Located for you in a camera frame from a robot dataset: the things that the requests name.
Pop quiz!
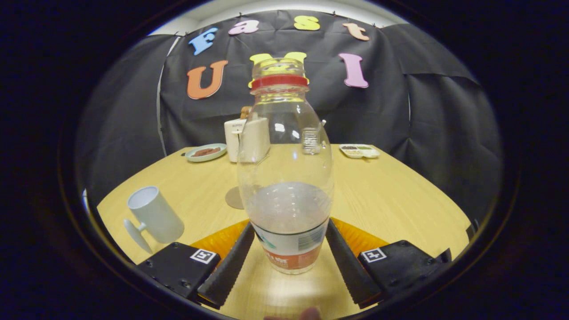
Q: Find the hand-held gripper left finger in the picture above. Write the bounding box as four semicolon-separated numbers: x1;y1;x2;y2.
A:
136;219;256;309

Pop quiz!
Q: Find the clear plastic juice bottle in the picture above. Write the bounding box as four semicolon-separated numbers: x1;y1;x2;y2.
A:
236;58;335;275

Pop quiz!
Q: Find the green plate with brown food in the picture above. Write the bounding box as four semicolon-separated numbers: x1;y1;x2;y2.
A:
184;143;228;163

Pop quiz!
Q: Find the wooden table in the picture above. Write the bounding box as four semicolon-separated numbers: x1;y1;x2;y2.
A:
97;143;472;320

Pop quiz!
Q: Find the round brown coaster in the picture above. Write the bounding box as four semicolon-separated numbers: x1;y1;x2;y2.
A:
224;186;246;210

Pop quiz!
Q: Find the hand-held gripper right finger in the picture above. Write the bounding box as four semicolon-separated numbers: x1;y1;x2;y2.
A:
325;217;452;309

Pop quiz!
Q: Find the white divided dish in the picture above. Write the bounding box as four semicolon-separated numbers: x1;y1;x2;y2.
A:
339;144;381;160

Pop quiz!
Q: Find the metal wire holder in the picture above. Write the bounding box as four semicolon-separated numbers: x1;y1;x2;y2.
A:
301;127;321;155

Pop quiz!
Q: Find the black backdrop cloth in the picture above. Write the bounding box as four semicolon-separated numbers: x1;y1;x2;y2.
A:
75;9;503;223

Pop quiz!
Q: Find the white toaster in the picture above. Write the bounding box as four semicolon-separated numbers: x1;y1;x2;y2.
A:
224;116;271;164

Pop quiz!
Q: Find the white cup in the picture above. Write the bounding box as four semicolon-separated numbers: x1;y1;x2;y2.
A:
124;186;185;255

